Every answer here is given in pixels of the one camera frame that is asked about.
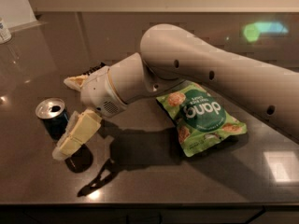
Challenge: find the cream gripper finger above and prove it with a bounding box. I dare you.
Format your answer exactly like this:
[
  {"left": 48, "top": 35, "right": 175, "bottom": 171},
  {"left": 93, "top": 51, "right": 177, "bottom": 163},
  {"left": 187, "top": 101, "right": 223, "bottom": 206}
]
[
  {"left": 64, "top": 75, "right": 88, "bottom": 91},
  {"left": 52, "top": 109, "right": 102, "bottom": 161}
]

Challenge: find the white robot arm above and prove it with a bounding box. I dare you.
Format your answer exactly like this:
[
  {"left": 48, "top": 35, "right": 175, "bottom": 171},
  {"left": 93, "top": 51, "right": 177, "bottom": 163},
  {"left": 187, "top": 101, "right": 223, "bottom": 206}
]
[{"left": 52, "top": 24, "right": 299, "bottom": 161}]

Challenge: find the blue silver redbull can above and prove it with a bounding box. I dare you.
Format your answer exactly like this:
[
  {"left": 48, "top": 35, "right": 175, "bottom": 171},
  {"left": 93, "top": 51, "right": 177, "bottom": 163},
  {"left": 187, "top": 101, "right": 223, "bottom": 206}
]
[{"left": 36, "top": 98, "right": 68, "bottom": 140}]

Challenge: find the black candy bar wrapper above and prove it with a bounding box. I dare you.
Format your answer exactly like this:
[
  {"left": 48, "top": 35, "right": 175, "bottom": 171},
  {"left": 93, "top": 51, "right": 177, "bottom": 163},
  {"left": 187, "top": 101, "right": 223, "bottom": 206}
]
[{"left": 82, "top": 63, "right": 106, "bottom": 76}]

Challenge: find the green dang chips bag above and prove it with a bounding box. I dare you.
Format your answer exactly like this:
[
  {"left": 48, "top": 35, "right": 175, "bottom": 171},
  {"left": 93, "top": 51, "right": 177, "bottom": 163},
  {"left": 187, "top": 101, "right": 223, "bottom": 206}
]
[{"left": 156, "top": 83, "right": 247, "bottom": 157}]

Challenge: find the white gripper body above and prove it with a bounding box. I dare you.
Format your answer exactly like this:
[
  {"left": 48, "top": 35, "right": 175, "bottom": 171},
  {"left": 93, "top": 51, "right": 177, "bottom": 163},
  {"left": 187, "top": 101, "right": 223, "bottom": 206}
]
[{"left": 80, "top": 66, "right": 127, "bottom": 118}]

